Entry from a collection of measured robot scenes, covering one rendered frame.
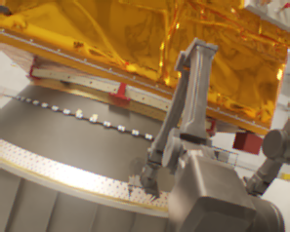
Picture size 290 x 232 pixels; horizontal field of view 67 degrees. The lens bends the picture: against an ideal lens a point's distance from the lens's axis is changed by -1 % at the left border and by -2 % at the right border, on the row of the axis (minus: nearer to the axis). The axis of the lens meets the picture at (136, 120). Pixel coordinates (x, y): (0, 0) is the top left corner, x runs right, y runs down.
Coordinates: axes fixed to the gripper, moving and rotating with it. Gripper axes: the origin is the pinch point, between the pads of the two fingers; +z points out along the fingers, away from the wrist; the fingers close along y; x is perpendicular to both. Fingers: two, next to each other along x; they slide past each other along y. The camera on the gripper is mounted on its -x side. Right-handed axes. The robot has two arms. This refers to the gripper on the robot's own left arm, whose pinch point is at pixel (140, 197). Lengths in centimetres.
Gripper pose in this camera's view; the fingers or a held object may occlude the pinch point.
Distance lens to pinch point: 104.5
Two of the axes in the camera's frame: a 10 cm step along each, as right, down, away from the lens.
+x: -0.8, 4.4, -9.0
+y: -9.5, -2.9, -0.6
